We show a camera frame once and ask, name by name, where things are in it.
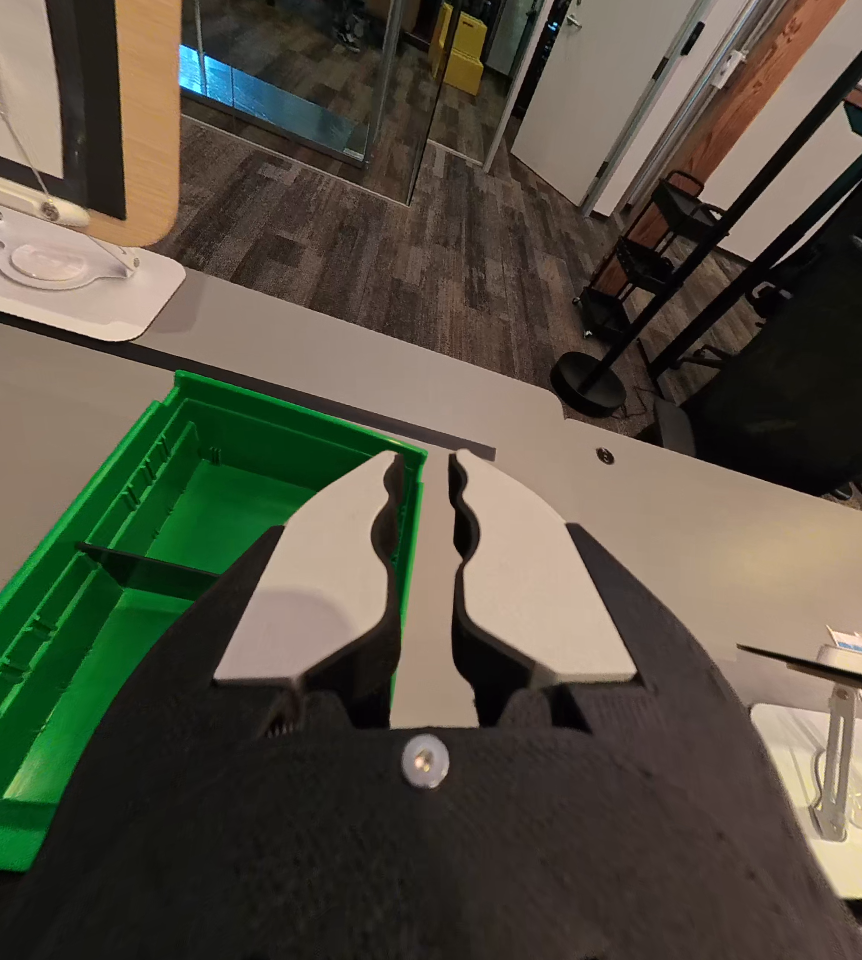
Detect green plastic bin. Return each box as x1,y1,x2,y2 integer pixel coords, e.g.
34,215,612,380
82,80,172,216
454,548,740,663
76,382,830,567
0,369,430,874

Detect white door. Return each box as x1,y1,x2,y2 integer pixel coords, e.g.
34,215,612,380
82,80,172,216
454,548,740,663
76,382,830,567
508,0,711,210

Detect yellow floor sign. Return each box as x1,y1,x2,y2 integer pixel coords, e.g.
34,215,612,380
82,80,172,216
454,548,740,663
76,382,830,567
429,1,488,97

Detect black office chair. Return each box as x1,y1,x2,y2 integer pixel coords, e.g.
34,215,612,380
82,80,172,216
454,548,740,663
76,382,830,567
654,231,862,510

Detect black divider of green bin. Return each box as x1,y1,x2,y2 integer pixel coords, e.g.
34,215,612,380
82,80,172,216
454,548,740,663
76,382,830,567
75,541,222,603

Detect black utility cart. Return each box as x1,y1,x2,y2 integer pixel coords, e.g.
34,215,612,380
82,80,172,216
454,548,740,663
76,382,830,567
575,169,730,344

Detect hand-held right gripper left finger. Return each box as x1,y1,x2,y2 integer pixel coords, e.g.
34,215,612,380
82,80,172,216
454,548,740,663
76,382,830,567
212,448,407,700

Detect black pole stand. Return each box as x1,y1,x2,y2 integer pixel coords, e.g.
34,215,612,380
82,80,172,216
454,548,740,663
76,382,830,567
549,0,862,420

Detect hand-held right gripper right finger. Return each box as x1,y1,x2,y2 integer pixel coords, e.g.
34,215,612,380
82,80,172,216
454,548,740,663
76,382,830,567
446,447,640,704

